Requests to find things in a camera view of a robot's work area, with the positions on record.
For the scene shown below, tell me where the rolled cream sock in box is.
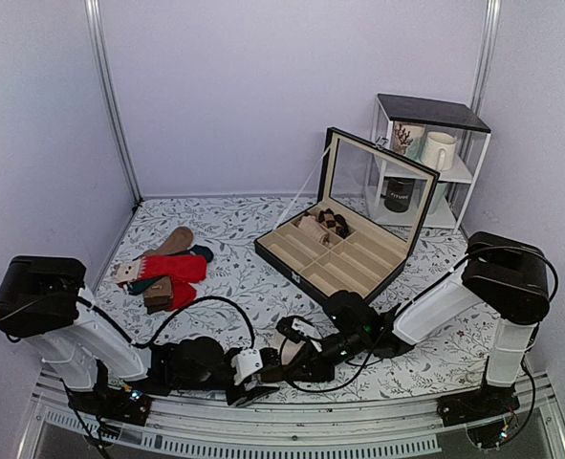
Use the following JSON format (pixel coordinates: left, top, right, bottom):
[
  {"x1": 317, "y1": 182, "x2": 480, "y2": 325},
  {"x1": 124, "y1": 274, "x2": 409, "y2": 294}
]
[{"x1": 297, "y1": 214, "x2": 330, "y2": 247}]

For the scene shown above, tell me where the white shelf black top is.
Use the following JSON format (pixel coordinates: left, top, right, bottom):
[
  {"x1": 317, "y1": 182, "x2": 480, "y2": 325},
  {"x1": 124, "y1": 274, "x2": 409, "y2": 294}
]
[{"x1": 363, "y1": 94, "x2": 491, "y2": 231}]

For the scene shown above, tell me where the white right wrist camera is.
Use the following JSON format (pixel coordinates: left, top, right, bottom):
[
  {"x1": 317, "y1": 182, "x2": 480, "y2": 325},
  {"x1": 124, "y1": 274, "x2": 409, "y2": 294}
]
[{"x1": 276, "y1": 316, "x2": 321, "y2": 343}]

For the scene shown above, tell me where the right aluminium corner post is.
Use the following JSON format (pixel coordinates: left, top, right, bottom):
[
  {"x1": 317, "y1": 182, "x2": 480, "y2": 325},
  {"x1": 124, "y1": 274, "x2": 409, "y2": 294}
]
[{"x1": 470, "y1": 0, "x2": 502, "y2": 115}]

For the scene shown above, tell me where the white red character sock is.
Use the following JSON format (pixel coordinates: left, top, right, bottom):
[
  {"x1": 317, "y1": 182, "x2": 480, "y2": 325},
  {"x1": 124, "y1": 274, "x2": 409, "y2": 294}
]
[{"x1": 111, "y1": 257, "x2": 145, "y2": 284}]

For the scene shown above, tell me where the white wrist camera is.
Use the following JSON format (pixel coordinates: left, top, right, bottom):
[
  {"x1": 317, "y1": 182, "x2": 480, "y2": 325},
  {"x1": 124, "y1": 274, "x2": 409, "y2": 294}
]
[
  {"x1": 230, "y1": 347, "x2": 280, "y2": 385},
  {"x1": 276, "y1": 316, "x2": 321, "y2": 343}
]

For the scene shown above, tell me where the folded brown tan sock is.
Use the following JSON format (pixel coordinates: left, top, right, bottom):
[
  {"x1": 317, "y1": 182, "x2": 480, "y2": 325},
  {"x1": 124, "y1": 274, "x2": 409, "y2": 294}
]
[{"x1": 142, "y1": 276, "x2": 174, "y2": 314}]

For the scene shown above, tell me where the left aluminium corner post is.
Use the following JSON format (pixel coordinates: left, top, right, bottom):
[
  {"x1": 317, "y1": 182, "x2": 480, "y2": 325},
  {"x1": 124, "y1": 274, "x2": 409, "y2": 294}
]
[{"x1": 84, "y1": 0, "x2": 143, "y2": 208}]

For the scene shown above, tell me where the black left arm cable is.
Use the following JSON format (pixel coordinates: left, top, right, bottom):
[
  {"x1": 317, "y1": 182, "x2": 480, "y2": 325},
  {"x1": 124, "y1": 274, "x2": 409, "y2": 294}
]
[{"x1": 0, "y1": 295, "x2": 257, "y2": 355}]

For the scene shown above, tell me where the aluminium front rail frame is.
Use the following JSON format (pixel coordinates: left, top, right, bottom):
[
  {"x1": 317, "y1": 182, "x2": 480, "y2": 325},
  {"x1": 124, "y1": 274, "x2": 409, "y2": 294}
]
[{"x1": 18, "y1": 371, "x2": 565, "y2": 458}]

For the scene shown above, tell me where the white ribbed mug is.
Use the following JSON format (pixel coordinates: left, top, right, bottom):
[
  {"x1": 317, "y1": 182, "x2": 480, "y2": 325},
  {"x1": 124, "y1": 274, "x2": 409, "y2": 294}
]
[{"x1": 420, "y1": 131, "x2": 457, "y2": 171}]

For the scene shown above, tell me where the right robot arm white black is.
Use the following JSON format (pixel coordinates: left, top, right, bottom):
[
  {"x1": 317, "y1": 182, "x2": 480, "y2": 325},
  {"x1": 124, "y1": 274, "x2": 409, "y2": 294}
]
[{"x1": 282, "y1": 231, "x2": 559, "y2": 417}]

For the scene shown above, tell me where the black cylindrical mug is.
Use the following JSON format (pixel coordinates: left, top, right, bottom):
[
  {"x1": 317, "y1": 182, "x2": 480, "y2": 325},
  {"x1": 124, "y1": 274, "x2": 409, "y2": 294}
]
[{"x1": 384, "y1": 177, "x2": 415, "y2": 213}]

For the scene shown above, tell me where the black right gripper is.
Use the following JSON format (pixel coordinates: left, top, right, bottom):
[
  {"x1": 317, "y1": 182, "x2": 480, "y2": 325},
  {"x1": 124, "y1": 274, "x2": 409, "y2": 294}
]
[{"x1": 286, "y1": 330, "x2": 368, "y2": 384}]

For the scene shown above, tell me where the black compartment box glass lid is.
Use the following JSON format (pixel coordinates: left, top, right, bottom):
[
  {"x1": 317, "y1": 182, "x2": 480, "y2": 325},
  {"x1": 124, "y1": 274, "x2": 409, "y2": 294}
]
[{"x1": 254, "y1": 127, "x2": 439, "y2": 304}]

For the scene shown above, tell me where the cream brown striped sock pair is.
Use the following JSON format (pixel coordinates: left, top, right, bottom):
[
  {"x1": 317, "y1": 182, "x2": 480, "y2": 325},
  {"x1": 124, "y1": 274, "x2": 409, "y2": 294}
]
[{"x1": 263, "y1": 332, "x2": 314, "y2": 383}]

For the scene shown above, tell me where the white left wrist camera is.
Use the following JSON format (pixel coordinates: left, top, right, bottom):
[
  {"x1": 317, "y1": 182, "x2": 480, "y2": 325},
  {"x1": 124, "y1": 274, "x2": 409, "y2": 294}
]
[{"x1": 230, "y1": 347, "x2": 280, "y2": 385}]

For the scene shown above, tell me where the white mug coral pattern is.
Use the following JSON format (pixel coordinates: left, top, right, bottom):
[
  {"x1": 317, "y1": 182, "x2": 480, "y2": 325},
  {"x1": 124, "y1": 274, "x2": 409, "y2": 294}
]
[{"x1": 393, "y1": 121, "x2": 425, "y2": 156}]

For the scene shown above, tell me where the aluminium corner post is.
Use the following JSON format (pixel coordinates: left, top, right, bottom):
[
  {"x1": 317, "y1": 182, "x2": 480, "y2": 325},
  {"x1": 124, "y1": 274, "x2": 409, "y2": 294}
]
[
  {"x1": 84, "y1": 0, "x2": 143, "y2": 208},
  {"x1": 470, "y1": 0, "x2": 502, "y2": 115}
]

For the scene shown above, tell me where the rolled brown checked sock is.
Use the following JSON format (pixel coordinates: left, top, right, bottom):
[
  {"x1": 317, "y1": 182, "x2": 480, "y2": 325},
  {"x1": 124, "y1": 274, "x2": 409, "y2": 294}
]
[{"x1": 316, "y1": 208, "x2": 351, "y2": 239}]

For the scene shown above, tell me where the floral patterned table mat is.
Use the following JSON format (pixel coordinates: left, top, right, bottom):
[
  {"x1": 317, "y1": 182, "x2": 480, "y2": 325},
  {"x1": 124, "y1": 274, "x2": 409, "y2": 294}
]
[{"x1": 95, "y1": 197, "x2": 498, "y2": 404}]

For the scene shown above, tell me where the dark green sock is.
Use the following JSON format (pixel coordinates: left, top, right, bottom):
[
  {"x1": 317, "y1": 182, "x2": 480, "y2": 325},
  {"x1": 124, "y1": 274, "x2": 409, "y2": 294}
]
[{"x1": 188, "y1": 245, "x2": 214, "y2": 263}]

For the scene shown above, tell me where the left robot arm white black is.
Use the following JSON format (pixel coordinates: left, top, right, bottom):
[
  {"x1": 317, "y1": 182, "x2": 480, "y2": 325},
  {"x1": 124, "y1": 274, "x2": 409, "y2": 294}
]
[{"x1": 0, "y1": 255, "x2": 279, "y2": 415}]

